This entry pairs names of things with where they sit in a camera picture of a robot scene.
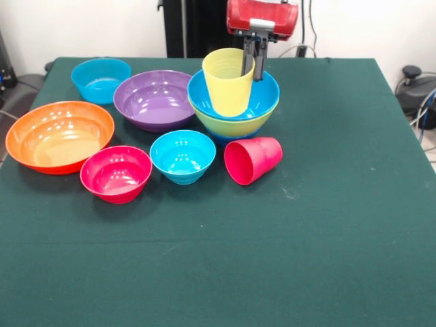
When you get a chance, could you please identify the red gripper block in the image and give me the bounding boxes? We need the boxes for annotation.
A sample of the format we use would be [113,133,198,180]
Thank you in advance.
[225,0,300,82]

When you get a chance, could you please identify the large blue bowl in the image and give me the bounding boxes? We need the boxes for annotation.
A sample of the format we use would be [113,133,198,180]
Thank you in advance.
[186,69,281,121]

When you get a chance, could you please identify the yellow cup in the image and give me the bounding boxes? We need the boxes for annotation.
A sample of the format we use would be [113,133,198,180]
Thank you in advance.
[201,47,257,119]

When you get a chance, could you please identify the green bowl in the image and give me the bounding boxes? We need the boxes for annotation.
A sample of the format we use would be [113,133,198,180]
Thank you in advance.
[188,96,281,138]

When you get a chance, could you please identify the small dark blue bowl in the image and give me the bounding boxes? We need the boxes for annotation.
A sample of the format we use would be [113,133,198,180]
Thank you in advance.
[211,126,264,144]

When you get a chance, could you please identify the pink cup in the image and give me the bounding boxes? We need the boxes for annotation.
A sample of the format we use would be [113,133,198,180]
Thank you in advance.
[223,136,284,187]

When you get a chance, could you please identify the purple bowl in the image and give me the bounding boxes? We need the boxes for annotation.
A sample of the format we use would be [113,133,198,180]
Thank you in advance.
[112,69,196,134]

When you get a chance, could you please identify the small cyan bowl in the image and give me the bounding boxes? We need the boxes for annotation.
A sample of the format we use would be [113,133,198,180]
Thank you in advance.
[149,129,217,186]

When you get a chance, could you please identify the translucent blue bowl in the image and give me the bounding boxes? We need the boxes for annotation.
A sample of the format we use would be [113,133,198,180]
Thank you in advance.
[70,57,132,105]

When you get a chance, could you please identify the grey round floor base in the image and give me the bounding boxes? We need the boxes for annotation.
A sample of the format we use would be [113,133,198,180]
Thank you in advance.
[0,73,45,116]
[394,65,436,119]

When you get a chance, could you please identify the pink bowl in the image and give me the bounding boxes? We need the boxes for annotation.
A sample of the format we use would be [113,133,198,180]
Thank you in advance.
[79,145,154,206]

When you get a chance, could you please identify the dark green table cloth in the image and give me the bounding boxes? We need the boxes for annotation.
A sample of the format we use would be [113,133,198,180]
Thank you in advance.
[0,57,436,327]

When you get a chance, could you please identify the orange bowl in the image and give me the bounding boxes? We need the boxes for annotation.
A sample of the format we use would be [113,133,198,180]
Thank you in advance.
[5,100,116,176]

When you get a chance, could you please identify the dark equipment unit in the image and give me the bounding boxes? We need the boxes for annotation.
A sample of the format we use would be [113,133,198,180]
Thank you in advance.
[0,32,18,99]

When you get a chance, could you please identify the black hanging cable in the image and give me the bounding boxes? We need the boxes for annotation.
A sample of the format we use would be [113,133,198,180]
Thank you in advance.
[295,0,308,59]
[307,0,318,57]

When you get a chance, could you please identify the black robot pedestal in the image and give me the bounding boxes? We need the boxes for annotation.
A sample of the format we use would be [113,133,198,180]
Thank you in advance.
[157,0,277,59]

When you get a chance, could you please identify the tangle of floor cables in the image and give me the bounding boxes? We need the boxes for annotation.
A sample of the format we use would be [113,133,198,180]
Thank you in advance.
[408,87,436,153]

